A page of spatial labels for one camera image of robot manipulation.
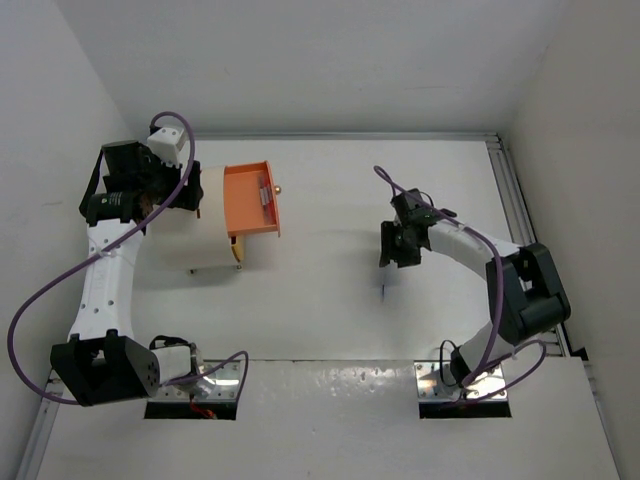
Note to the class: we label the round drawer cabinet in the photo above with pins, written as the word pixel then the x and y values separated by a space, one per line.
pixel 194 240

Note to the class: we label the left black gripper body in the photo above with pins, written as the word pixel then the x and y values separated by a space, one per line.
pixel 161 182

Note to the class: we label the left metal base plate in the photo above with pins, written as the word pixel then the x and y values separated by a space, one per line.
pixel 219 387

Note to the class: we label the metal base plate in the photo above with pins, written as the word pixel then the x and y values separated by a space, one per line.
pixel 490 386
pixel 219 387

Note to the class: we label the red pen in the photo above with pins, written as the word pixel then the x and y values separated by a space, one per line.
pixel 261 180
pixel 269 205

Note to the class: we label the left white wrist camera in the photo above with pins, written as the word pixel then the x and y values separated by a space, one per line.
pixel 167 143

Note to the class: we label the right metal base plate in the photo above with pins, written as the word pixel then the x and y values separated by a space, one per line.
pixel 490 386

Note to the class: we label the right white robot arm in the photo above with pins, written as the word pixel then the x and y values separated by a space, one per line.
pixel 526 296

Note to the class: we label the coral drawer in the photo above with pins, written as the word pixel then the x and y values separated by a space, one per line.
pixel 242 204

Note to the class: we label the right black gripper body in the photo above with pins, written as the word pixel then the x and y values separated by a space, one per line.
pixel 397 247

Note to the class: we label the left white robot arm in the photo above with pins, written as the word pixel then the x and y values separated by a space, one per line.
pixel 101 362

